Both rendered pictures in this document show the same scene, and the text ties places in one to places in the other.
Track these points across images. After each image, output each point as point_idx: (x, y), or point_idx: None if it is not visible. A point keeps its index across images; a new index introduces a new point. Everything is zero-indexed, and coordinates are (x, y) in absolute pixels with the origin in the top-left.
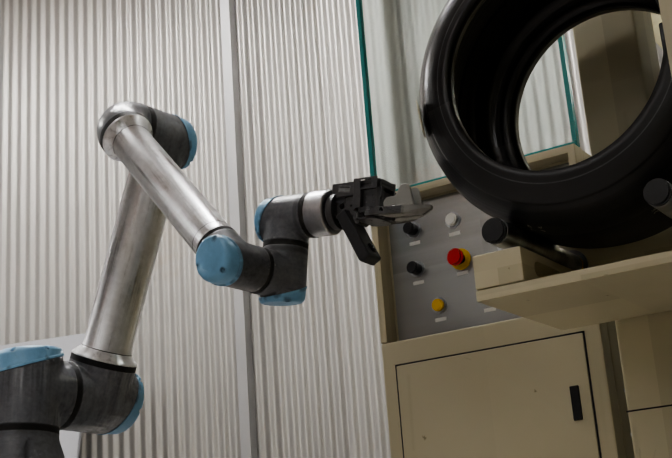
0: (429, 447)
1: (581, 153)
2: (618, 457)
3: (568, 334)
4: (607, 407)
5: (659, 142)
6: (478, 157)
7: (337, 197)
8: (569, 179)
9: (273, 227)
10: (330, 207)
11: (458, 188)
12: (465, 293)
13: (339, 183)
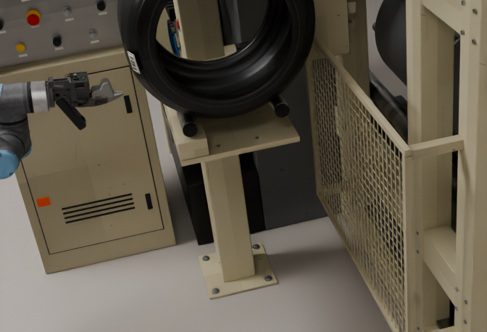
0: (33, 135)
1: None
2: (152, 127)
3: (120, 67)
4: (146, 104)
5: (284, 85)
6: (180, 92)
7: (53, 90)
8: (235, 104)
9: (9, 115)
10: (53, 100)
11: (159, 100)
12: (39, 38)
13: (53, 81)
